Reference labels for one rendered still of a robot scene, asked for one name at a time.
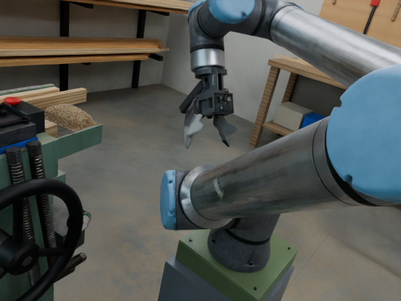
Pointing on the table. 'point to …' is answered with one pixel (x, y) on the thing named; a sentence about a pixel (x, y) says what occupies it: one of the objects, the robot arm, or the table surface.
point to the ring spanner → (15, 121)
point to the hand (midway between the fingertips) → (207, 148)
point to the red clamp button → (12, 100)
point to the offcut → (51, 128)
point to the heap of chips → (69, 117)
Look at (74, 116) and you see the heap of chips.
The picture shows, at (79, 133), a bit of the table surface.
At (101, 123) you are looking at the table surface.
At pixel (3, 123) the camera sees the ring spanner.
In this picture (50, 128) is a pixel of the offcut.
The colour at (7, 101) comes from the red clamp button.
